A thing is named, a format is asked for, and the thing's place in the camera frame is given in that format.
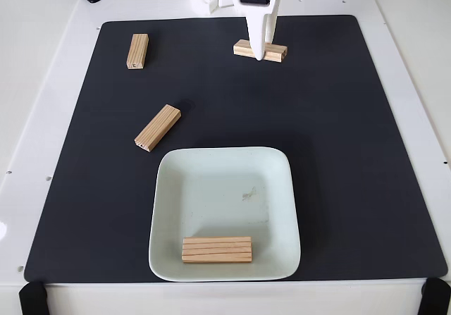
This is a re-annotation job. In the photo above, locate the grooved wooden block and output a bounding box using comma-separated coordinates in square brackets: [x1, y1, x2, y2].
[181, 236, 254, 264]
[134, 104, 182, 153]
[233, 39, 288, 63]
[126, 33, 149, 70]

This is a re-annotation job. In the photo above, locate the black corner bracket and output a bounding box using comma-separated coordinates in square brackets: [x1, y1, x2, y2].
[18, 280, 49, 315]
[419, 278, 451, 315]

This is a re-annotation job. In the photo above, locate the black table mat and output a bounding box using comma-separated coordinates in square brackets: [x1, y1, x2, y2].
[23, 14, 448, 283]

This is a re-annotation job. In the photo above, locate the pale green square plate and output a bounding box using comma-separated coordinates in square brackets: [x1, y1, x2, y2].
[147, 147, 302, 283]

